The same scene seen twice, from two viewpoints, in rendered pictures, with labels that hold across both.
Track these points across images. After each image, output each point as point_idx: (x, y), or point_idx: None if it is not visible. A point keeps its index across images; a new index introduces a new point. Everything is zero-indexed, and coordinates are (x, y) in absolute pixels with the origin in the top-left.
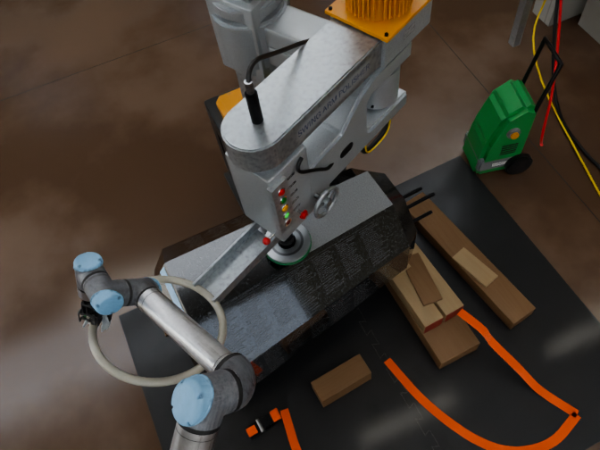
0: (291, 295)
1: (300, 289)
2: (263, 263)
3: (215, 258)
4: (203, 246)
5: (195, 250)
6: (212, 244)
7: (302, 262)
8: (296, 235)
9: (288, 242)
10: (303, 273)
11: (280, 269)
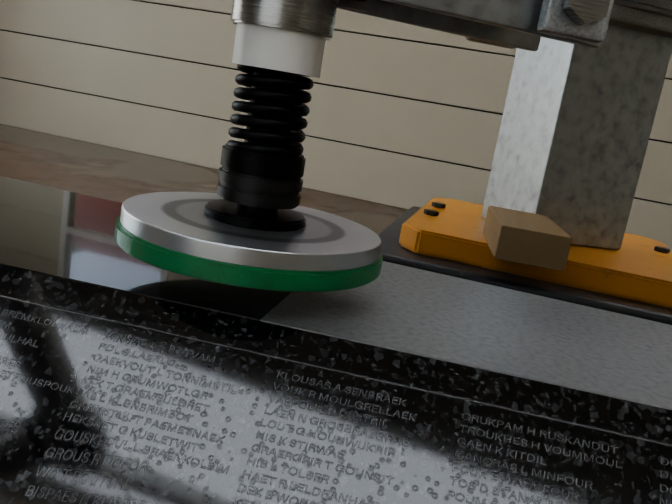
0: (5, 460)
1: (77, 471)
2: (88, 256)
3: (9, 197)
4: (36, 185)
5: (8, 179)
6: (63, 192)
7: (223, 346)
8: (317, 231)
9: (246, 172)
10: (175, 400)
11: (108, 288)
